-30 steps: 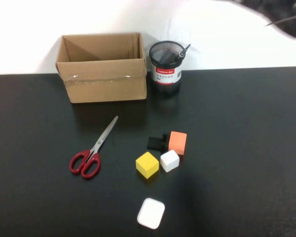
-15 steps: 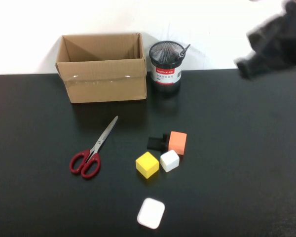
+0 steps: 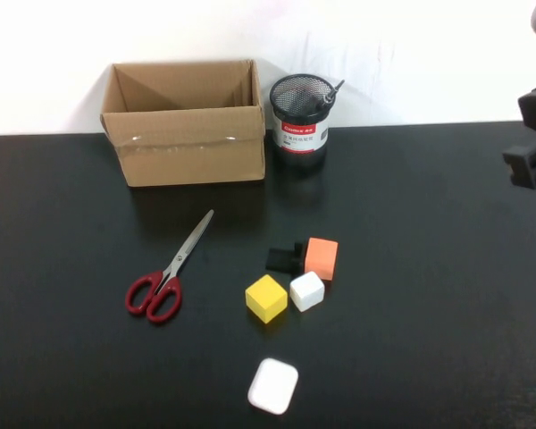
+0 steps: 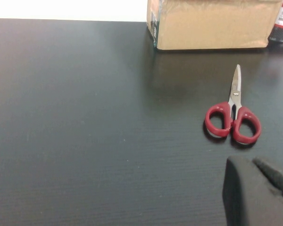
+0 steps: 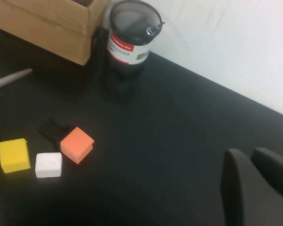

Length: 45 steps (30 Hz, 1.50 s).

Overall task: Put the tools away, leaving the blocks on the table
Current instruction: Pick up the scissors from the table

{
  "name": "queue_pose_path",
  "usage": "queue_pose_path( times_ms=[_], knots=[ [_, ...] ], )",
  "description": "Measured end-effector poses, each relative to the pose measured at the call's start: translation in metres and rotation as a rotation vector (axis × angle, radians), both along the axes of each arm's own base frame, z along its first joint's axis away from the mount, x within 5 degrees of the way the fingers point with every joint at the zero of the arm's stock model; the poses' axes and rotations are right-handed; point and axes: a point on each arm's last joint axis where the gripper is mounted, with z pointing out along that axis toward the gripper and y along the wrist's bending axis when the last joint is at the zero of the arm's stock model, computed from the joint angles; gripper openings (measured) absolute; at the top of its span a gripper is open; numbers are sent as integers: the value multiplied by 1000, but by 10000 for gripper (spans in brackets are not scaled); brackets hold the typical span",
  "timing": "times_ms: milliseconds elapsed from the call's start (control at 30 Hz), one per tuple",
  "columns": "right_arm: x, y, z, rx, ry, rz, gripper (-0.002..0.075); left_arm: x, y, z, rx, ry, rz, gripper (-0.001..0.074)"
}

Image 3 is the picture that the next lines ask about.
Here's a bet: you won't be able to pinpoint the black precision screwdriver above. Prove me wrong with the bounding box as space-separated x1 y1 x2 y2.
294 79 346 118

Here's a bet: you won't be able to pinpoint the red-handled scissors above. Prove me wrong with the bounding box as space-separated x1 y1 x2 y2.
124 208 215 324

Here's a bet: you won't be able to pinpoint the orange block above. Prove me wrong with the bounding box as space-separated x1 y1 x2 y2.
303 237 339 282

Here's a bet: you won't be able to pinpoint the black mesh pen holder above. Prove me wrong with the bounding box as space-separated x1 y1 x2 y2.
269 73 334 169

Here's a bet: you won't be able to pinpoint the white block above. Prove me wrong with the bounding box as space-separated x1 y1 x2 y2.
289 270 326 313

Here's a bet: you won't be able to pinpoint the black block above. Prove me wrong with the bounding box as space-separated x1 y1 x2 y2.
264 240 308 274

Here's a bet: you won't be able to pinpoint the white earbuds case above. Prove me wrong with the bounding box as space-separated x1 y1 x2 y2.
247 357 299 416

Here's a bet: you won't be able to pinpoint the yellow block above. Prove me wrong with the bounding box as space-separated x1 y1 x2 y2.
244 273 289 324

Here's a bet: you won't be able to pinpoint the open cardboard box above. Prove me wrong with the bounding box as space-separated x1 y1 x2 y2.
99 59 267 189

